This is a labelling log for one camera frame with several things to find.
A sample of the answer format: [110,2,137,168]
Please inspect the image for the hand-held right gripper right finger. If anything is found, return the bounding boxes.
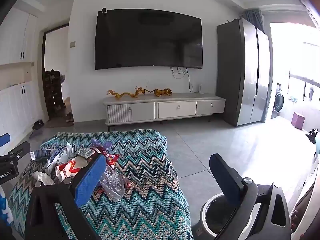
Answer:
[209,153,292,240]

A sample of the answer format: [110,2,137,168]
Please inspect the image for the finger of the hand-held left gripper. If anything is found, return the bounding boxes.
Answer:
[0,141,31,162]
[0,133,11,148]

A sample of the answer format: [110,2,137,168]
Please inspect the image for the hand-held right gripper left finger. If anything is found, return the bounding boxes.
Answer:
[24,153,107,240]

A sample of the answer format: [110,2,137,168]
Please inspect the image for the blue and white packet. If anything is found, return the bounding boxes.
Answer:
[30,149,57,162]

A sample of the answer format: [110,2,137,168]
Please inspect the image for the red and white plastic bag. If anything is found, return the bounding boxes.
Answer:
[55,156,89,183]

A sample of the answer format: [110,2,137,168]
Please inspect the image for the clear plastic wrap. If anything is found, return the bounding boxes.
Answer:
[100,165,132,202]

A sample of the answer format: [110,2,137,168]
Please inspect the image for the silver foil packet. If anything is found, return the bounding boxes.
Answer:
[76,147,94,158]

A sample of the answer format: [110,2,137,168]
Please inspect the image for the red snack wrapper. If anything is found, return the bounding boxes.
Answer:
[95,147,120,168]

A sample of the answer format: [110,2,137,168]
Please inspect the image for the white tissue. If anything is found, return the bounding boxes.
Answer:
[31,171,54,186]

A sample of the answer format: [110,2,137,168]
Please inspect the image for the purple plastic bag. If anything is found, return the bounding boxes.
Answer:
[89,138,112,153]

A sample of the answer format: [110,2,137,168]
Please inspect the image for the white printed plastic packet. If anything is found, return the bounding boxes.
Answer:
[46,142,73,167]

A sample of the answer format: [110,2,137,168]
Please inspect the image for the round grey trash bin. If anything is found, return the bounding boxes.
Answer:
[192,194,253,240]

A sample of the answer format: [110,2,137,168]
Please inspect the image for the zigzag knitted blanket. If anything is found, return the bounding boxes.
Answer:
[9,129,194,240]

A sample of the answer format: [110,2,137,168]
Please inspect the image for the dark shoe rack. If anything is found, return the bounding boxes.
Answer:
[45,69,63,118]

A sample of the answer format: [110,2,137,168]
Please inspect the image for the white television cabinet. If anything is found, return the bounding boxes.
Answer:
[101,92,227,132]

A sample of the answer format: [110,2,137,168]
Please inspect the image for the golden dragon figurine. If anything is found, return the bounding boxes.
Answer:
[107,87,153,99]

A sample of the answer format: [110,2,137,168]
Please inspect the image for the purple stool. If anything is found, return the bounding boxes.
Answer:
[291,112,306,130]

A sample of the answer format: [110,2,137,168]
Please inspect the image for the grey washing machine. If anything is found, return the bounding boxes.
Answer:
[271,83,285,119]

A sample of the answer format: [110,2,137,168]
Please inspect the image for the black cloth heap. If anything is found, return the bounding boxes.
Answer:
[305,129,319,144]

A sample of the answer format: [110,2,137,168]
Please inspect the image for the white built-in cabinet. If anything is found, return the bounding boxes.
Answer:
[0,6,47,155]

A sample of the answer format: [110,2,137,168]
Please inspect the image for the grey double-door refrigerator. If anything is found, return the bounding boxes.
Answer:
[216,17,272,127]

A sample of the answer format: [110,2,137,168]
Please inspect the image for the golden tiger figurine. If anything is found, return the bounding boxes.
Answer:
[153,88,173,97]

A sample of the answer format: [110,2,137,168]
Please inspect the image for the balcony window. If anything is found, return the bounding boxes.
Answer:
[287,40,320,103]

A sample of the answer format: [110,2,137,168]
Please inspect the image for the grey curtain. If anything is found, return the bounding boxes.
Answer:
[244,9,265,33]

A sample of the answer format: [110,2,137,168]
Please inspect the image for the hanging television cables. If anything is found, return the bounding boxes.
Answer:
[171,66,194,93]

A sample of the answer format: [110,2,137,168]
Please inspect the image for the black wall television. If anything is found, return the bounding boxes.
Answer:
[94,9,203,70]

